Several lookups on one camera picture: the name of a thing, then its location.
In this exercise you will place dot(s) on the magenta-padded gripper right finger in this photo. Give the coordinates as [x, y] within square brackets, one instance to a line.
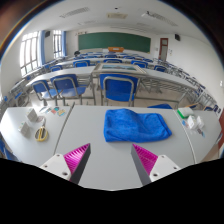
[144, 159]

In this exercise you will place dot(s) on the blue towel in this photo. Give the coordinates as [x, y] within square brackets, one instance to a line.
[133, 126]

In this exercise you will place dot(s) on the colourful sticker card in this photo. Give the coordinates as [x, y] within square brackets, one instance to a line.
[55, 110]
[61, 113]

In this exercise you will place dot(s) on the blue chair with grey frame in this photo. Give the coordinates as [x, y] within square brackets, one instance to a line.
[41, 87]
[66, 85]
[118, 87]

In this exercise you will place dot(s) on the ceiling air conditioner vent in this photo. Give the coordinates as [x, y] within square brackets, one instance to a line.
[116, 15]

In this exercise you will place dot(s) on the blue curtain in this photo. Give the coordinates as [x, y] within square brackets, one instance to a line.
[42, 48]
[63, 43]

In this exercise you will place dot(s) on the narrow bright window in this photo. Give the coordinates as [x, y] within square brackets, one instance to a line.
[57, 43]

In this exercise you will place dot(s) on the group of ceiling lights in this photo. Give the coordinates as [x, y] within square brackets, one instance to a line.
[75, 12]

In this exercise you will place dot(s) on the red-brown door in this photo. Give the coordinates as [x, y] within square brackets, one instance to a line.
[222, 130]

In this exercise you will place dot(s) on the large bright window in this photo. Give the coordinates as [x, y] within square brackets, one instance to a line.
[28, 53]

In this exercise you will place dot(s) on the black wall speaker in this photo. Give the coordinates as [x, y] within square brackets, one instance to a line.
[177, 37]
[47, 33]

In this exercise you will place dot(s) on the group of blue chairs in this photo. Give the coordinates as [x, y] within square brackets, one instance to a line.
[81, 63]

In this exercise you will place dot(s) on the brown door with window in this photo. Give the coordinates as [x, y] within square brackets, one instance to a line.
[163, 48]

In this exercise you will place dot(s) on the orange lectern box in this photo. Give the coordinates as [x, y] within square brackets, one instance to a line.
[115, 49]

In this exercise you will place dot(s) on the long grey desk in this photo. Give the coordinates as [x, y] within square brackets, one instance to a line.
[166, 77]
[66, 71]

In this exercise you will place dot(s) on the green chalkboard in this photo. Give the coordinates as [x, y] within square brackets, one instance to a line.
[113, 41]

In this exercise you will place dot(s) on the small white carton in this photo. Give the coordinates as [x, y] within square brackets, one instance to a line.
[191, 122]
[200, 122]

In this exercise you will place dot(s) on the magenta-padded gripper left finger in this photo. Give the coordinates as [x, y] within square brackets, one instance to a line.
[78, 159]

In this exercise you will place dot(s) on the blue chair seat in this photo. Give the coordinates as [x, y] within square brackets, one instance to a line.
[160, 106]

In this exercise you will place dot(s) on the framed picture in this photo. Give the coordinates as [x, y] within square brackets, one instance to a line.
[118, 67]

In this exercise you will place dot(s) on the green and white box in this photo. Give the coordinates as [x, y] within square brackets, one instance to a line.
[185, 112]

